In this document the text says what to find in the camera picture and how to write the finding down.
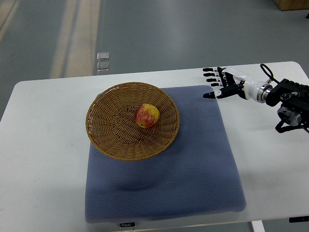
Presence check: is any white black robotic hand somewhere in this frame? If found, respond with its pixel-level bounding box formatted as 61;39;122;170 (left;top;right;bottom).
203;67;272;103

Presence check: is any red yellow apple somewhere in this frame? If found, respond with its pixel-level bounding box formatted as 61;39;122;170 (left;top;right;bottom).
134;104;160;129

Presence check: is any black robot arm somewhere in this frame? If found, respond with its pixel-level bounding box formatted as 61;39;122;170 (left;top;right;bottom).
257;64;309;133

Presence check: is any brown wicker basket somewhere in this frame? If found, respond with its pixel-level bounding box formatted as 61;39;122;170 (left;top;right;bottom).
85;82;180;161

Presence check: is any wooden box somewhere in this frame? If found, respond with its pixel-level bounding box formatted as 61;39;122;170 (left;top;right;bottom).
274;0;309;11

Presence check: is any blue grey cushion mat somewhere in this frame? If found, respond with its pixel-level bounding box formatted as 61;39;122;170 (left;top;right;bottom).
85;86;246;223

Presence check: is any upper metal floor plate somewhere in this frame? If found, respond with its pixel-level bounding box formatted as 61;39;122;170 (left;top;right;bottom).
97;52;110;60

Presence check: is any white table leg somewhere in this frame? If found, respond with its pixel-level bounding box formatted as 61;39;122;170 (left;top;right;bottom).
251;220;265;232

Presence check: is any black table label right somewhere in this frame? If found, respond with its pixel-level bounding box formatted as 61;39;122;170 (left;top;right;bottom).
289;216;309;223

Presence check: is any black table label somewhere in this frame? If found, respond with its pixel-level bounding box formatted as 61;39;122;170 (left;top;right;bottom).
119;222;135;228
289;216;309;223

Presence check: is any black table label left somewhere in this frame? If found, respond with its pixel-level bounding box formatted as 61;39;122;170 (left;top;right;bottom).
119;222;135;228

